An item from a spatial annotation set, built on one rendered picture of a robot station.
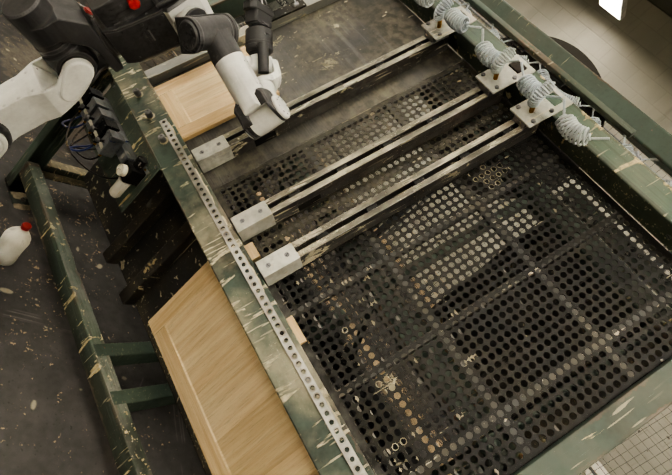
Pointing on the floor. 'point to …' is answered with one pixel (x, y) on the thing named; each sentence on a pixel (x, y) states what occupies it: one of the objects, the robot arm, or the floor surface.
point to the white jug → (14, 243)
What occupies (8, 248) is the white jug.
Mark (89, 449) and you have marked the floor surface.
